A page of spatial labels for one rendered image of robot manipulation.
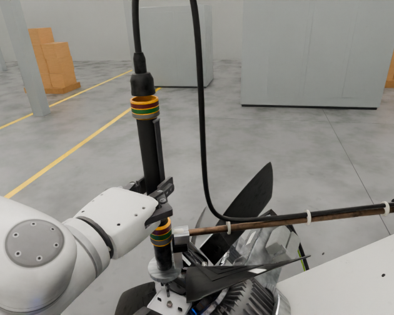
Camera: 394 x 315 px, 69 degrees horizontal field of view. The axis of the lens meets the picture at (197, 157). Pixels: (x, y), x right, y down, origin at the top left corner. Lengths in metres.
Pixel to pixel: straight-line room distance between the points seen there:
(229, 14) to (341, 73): 7.31
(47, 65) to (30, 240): 8.60
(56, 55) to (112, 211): 8.17
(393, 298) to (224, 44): 12.30
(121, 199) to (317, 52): 5.67
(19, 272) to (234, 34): 12.45
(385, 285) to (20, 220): 0.59
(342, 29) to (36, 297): 5.91
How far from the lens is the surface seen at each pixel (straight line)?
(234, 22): 12.59
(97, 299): 2.37
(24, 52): 6.57
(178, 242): 0.59
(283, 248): 0.92
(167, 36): 7.82
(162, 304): 0.75
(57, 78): 8.70
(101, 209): 0.44
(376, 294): 0.67
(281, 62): 5.94
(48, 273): 0.30
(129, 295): 0.99
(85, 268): 0.38
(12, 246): 0.30
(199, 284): 0.49
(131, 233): 0.42
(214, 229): 0.59
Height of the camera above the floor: 1.78
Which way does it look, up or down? 27 degrees down
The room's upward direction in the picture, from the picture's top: 3 degrees counter-clockwise
